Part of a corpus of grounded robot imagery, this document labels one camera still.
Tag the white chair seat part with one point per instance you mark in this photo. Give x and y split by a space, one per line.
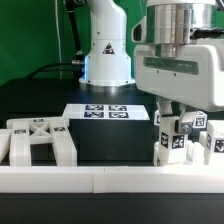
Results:
194 155

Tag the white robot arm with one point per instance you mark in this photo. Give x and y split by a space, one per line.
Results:
170 24

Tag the white marker base plate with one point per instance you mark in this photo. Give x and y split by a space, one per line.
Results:
105 112

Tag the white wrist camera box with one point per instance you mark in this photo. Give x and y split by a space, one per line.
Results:
139 31

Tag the white chair back frame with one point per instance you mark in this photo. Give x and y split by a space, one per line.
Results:
20 134

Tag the white front fence bar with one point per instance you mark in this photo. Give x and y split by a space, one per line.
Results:
183 179

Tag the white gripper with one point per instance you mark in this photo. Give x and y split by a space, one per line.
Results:
195 78

